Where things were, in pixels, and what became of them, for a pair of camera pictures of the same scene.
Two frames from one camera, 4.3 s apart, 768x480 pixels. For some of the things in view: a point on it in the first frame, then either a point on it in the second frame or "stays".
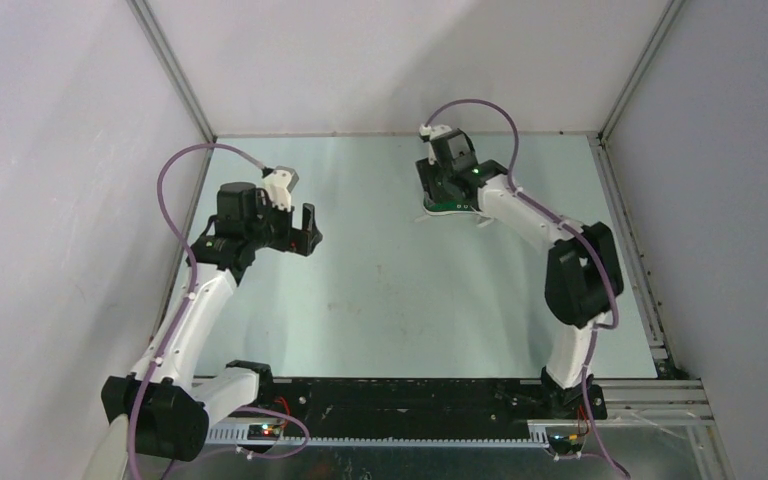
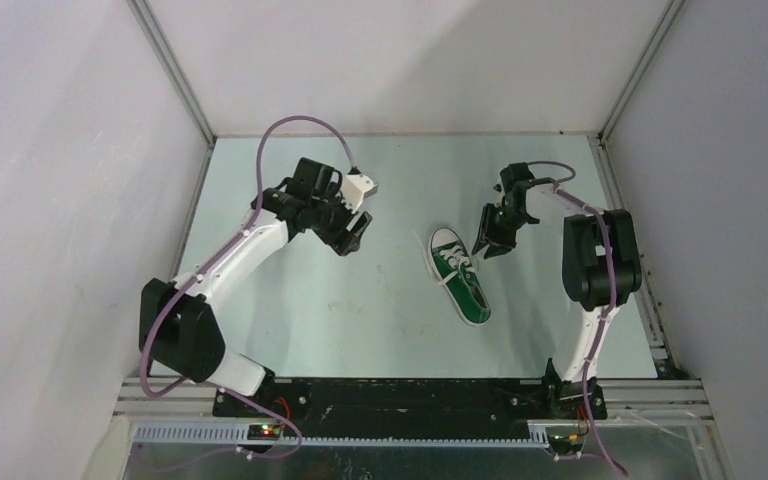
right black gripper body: [432, 176] -> [506, 225]
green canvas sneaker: [444, 201] -> [458, 276]
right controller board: [563, 443] stays
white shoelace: [486, 217] -> [454, 256]
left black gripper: [298, 241] -> [345, 243]
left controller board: [263, 432] stays
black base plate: [416, 406] stays
